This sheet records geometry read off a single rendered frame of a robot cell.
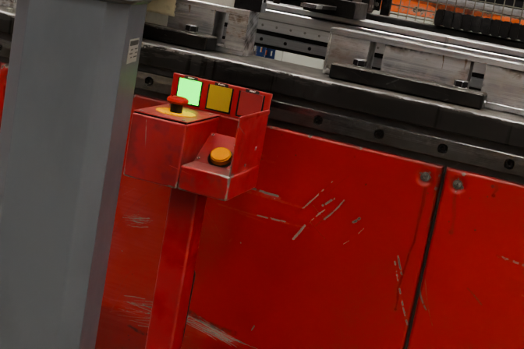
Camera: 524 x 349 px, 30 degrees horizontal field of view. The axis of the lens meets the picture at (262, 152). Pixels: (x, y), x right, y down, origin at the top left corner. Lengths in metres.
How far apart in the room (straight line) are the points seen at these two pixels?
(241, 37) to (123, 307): 0.62
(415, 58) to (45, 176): 0.82
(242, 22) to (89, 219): 0.73
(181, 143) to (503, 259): 0.62
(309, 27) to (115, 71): 0.93
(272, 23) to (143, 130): 0.66
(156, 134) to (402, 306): 0.57
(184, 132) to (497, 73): 0.61
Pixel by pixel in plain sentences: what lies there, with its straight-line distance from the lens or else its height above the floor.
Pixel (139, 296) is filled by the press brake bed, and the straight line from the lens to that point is 2.07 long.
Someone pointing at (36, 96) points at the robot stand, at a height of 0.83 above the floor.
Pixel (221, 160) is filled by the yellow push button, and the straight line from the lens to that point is 1.73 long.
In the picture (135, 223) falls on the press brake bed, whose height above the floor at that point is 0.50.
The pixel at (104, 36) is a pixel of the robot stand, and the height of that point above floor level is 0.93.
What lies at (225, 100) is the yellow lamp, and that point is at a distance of 1.82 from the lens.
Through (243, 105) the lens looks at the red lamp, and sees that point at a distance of 1.81.
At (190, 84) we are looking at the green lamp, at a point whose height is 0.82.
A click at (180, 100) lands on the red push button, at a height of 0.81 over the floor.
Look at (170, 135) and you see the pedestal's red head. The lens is 1.70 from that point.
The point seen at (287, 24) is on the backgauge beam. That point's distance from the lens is 2.28.
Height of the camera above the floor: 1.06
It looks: 11 degrees down
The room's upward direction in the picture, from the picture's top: 10 degrees clockwise
